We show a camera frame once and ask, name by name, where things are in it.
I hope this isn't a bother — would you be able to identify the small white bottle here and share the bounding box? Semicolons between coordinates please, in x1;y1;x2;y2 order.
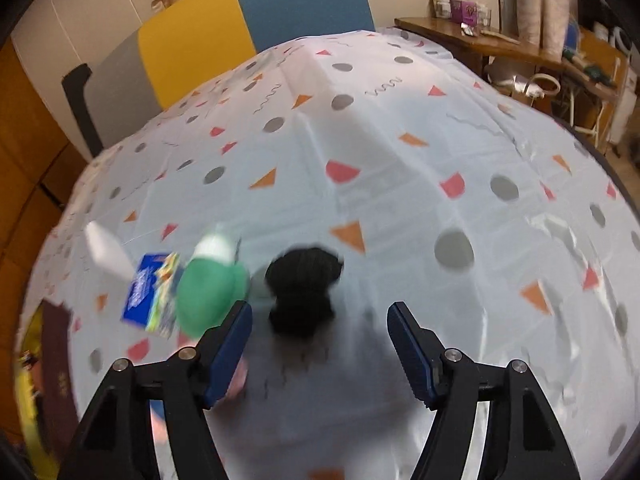
192;232;240;266

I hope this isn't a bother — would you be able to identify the blue tissue pack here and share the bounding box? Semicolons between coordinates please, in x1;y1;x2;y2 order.
122;252;183;338

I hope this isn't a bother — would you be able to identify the pink knitted sock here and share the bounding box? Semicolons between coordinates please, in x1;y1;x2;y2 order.
224;356;248;400

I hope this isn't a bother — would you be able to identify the purple box on side table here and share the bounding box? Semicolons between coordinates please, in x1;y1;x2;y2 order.
449;0;477;27

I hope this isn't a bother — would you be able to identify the green felt hat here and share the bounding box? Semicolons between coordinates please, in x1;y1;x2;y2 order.
176;258;248;339

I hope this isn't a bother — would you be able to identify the patterned white tablecloth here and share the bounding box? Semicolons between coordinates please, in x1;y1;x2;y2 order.
24;29;639;479

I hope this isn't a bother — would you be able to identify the wooden side table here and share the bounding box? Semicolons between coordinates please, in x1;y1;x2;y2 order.
394;18;617;102

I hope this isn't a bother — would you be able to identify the white eraser block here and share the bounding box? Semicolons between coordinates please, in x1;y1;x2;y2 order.
85;221;136;282

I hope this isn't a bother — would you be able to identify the grey yellow blue chair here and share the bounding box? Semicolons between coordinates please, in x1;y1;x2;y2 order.
62;0;374;156

